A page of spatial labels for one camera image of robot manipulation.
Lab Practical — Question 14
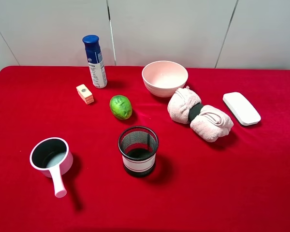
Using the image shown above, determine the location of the white rectangular box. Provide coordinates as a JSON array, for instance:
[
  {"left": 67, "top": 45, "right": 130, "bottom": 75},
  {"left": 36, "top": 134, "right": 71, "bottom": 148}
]
[{"left": 223, "top": 92, "right": 261, "bottom": 126}]

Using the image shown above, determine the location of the green mango fruit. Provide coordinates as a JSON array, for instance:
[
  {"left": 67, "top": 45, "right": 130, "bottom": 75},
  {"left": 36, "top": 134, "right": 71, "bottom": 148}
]
[{"left": 110, "top": 95, "right": 132, "bottom": 120}]

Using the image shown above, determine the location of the black mesh pen holder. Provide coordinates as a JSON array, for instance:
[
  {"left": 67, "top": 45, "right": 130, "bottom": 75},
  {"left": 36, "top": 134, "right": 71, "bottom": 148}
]
[{"left": 117, "top": 126, "right": 159, "bottom": 177}]

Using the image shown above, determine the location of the pink ribbed bowl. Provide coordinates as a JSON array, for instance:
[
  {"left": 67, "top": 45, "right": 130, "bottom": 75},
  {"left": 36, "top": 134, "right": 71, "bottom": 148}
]
[{"left": 142, "top": 60, "right": 189, "bottom": 98}]

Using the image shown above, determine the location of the pink rolled towel black band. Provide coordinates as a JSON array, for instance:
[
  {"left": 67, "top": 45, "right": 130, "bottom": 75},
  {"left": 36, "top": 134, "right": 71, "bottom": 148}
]
[{"left": 167, "top": 87, "right": 233, "bottom": 142}]

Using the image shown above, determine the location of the orange white eraser block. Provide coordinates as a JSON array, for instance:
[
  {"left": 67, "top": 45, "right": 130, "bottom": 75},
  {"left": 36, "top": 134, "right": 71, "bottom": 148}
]
[{"left": 76, "top": 84, "right": 94, "bottom": 104}]

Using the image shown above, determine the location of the blue white spray can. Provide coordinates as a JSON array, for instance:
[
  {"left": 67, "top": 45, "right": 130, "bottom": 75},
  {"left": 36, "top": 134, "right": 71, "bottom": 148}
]
[{"left": 82, "top": 35, "right": 107, "bottom": 88}]

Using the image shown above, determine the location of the pink saucepan with handle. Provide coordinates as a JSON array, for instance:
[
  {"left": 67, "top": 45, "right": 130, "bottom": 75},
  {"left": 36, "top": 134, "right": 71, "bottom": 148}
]
[{"left": 29, "top": 137, "right": 73, "bottom": 198}]

